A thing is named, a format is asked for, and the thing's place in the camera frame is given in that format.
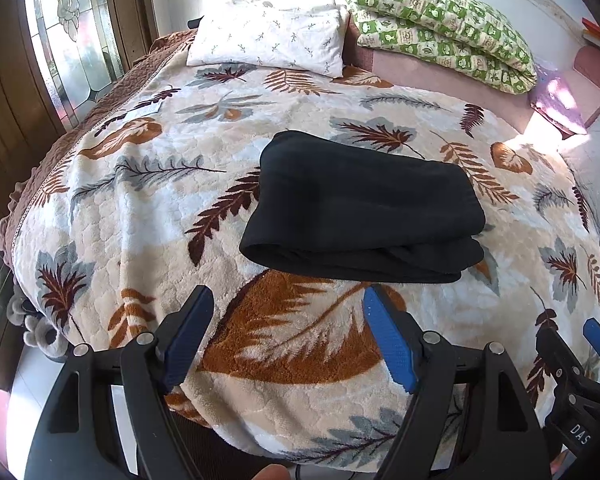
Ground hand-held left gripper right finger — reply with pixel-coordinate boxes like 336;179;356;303
362;284;553;480

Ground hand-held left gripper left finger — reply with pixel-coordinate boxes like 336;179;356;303
24;285;216;480

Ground black pants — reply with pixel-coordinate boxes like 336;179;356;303
239;130;487;285

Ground person's left hand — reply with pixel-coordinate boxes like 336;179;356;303
254;464;291;480

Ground leaf print plush blanket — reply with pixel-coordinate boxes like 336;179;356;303
11;57;600;467

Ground grey plush slippers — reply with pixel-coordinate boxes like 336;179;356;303
5;292;71;361

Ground purple patterned cloth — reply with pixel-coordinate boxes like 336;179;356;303
530;57;588;136

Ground brown quilted bedspread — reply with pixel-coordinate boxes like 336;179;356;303
0;29;198;263

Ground pink bed sheet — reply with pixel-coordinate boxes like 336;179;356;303
342;15;600;136

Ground stack of books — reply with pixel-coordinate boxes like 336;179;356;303
580;17;600;53

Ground white sprig print pillow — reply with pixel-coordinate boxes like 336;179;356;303
186;0;350;79

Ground green patterned quilt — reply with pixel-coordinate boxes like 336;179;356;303
344;0;538;96

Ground stained glass window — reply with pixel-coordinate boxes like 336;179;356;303
22;0;126;126

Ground wooden window frame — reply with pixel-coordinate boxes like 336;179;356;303
0;0;156;221

